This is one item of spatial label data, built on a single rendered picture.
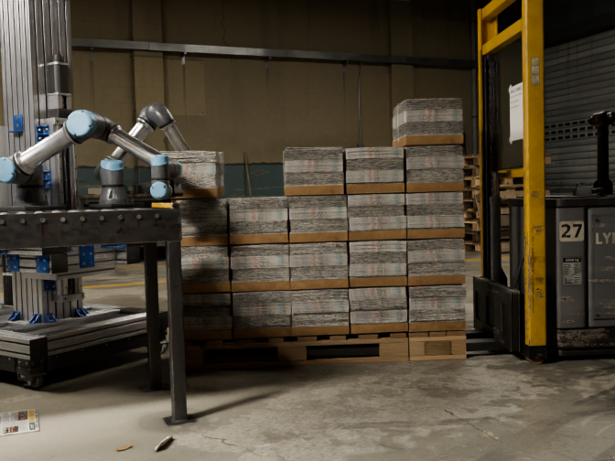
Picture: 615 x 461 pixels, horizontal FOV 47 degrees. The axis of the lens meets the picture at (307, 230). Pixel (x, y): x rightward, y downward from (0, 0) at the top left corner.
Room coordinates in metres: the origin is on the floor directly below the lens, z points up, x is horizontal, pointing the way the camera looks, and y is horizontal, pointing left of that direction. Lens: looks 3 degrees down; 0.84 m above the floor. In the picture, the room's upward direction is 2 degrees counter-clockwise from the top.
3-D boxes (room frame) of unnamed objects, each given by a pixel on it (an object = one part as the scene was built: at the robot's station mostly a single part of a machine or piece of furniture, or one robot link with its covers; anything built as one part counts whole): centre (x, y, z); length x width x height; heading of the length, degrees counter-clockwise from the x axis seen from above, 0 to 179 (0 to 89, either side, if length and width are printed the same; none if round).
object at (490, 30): (3.99, -1.04, 0.97); 0.09 x 0.09 x 1.75; 3
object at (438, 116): (3.64, -0.62, 0.65); 0.39 x 0.30 x 1.29; 3
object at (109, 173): (3.75, 1.03, 0.98); 0.13 x 0.12 x 0.14; 28
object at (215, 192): (3.47, 0.57, 0.86); 0.29 x 0.16 x 0.04; 91
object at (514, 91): (3.67, -1.08, 1.28); 0.57 x 0.01 x 0.65; 3
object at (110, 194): (3.74, 1.03, 0.87); 0.15 x 0.15 x 0.10
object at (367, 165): (3.63, -0.33, 0.95); 0.38 x 0.29 x 0.23; 3
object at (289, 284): (3.60, 0.10, 0.40); 1.16 x 0.38 x 0.51; 93
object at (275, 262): (3.60, 0.10, 0.42); 1.17 x 0.39 x 0.83; 93
